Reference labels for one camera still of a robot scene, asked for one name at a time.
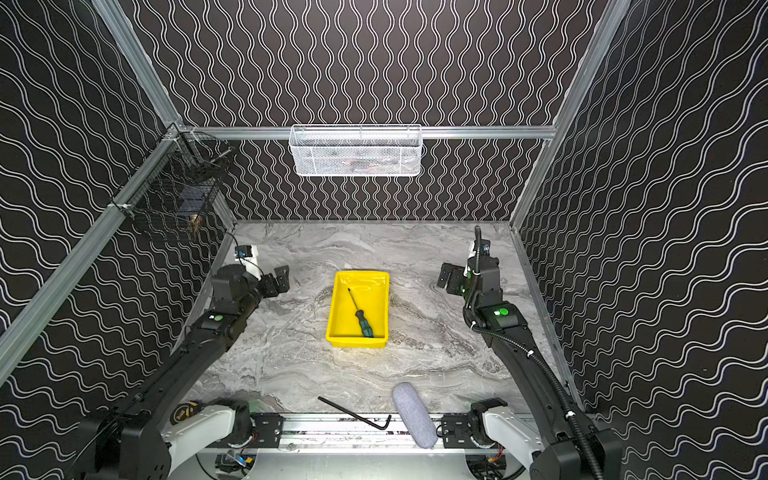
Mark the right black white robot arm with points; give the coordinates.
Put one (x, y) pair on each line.
(568, 444)

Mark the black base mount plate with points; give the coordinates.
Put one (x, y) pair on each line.
(458, 432)
(266, 432)

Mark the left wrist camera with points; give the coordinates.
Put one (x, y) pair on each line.
(247, 256)

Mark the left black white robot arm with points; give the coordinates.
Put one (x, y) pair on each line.
(125, 441)

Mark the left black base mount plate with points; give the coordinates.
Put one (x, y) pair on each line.
(266, 432)

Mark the yellow black tape measure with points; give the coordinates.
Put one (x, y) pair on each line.
(185, 411)

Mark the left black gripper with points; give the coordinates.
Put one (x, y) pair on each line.
(270, 282)

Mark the white wire mesh basket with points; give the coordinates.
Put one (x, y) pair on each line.
(356, 150)

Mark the black wire basket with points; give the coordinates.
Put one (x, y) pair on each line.
(175, 204)

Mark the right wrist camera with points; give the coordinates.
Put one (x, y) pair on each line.
(480, 249)

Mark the green black handled screwdriver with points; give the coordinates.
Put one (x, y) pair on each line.
(365, 326)

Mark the yellow plastic bin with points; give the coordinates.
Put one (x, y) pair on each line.
(371, 290)

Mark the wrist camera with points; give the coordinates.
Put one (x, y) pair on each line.
(480, 249)
(247, 256)

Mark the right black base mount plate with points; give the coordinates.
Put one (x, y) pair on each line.
(458, 432)

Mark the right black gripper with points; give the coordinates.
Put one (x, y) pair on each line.
(454, 277)

